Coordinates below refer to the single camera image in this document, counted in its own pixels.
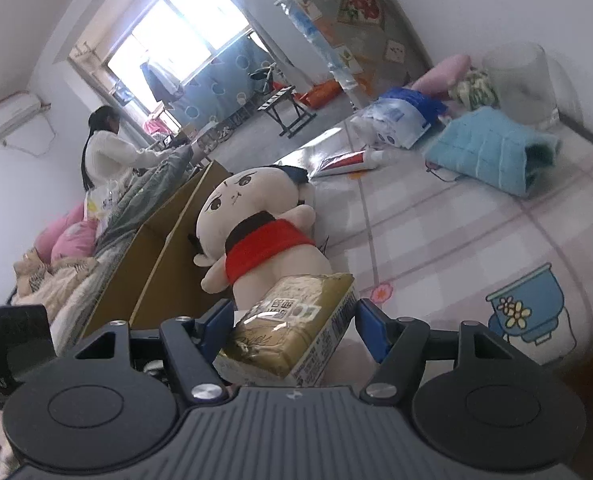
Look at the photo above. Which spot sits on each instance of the plush doll with red top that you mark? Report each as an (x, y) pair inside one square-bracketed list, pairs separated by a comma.
[(256, 205)]

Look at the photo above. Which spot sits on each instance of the blue cloth with circles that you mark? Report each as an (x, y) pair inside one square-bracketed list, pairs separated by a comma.
[(216, 85)]

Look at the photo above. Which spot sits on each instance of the pink plush cushion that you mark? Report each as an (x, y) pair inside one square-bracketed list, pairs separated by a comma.
[(444, 72)]

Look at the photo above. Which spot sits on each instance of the folding stool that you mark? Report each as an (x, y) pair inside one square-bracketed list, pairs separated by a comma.
[(281, 105)]

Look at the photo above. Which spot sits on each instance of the window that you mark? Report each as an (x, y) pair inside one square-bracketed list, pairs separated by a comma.
[(186, 15)]

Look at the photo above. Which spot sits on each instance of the white air conditioner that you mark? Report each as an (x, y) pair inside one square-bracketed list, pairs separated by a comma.
[(16, 115)]

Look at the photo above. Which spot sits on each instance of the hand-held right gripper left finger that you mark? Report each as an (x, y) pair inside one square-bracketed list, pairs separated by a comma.
[(216, 330)]

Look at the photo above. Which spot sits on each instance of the brown cardboard box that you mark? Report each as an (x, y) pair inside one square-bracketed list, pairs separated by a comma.
[(161, 260)]

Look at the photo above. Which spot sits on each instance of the blue white wet wipes pack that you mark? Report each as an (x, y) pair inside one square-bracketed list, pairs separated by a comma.
[(396, 117)]

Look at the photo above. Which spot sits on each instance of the folded patterned mattress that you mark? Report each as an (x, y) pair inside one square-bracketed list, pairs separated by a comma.
[(366, 25)]

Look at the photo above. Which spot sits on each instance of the beige quilted jacket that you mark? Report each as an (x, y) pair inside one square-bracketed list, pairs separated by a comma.
[(51, 285)]

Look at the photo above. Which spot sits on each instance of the orange bag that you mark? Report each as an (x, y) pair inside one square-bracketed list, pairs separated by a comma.
[(321, 92)]

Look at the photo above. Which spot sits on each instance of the blue checked towel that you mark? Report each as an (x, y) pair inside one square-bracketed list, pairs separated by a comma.
[(481, 145)]

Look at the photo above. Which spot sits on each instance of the gold tissue pack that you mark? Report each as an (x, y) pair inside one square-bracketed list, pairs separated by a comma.
[(281, 330)]

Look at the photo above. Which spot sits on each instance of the clear glass cup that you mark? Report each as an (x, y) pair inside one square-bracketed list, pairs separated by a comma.
[(516, 85)]

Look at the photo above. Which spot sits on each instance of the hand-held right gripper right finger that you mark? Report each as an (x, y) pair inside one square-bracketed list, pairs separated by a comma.
[(371, 330)]

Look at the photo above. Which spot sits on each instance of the hanging clothes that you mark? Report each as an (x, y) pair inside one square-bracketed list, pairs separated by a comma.
[(159, 82)]

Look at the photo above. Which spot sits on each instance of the clear plastic bag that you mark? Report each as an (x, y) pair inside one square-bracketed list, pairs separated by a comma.
[(104, 205)]

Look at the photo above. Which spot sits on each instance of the pink pillow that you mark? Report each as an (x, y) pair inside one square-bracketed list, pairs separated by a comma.
[(76, 242), (51, 230)]

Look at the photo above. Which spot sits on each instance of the red toothpaste tube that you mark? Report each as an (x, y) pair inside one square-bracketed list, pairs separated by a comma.
[(346, 162)]

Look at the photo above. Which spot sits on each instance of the floral fabric scrunchie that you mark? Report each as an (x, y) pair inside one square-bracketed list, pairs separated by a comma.
[(471, 87)]

